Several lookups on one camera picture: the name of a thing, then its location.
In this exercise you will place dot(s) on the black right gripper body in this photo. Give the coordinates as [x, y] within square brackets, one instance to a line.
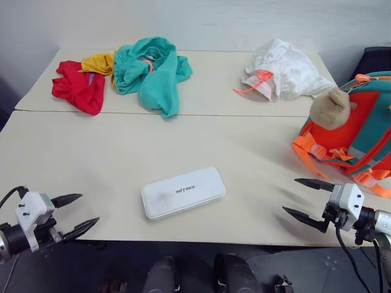
[336, 216]

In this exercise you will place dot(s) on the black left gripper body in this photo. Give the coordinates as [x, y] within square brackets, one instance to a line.
[49, 232]

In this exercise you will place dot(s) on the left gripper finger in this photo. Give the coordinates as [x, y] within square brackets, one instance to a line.
[81, 228]
[65, 200]

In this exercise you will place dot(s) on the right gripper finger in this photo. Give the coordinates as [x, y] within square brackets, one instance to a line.
[317, 184]
[305, 217]

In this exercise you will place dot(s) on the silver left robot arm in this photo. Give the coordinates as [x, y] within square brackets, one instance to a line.
[10, 239]

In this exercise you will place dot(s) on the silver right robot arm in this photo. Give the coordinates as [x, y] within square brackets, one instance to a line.
[380, 221]

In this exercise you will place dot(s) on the teal and orange backpack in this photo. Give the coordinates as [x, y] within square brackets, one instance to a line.
[366, 122]

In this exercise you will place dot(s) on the white rectangular case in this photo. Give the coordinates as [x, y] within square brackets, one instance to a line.
[183, 193]

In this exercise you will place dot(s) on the beige plush bear toy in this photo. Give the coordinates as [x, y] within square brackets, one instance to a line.
[331, 111]

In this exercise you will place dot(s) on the dark rounded shape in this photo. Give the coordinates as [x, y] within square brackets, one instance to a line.
[160, 274]

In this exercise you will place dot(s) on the red cloth garment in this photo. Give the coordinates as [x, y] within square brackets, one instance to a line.
[79, 91]

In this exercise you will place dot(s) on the white cloth garment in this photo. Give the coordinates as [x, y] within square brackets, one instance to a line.
[290, 73]

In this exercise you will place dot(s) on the black chair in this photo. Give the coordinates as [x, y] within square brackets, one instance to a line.
[377, 59]

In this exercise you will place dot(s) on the yellow cloth garment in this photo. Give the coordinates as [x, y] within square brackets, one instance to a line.
[96, 64]

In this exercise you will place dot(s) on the teal cloth garment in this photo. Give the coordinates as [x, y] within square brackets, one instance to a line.
[159, 88]

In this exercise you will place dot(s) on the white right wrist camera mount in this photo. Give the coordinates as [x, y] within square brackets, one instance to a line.
[351, 195]

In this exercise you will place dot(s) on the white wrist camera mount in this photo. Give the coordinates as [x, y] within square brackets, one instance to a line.
[351, 195]
[30, 209]

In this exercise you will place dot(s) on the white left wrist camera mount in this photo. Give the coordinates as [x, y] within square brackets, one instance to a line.
[30, 209]

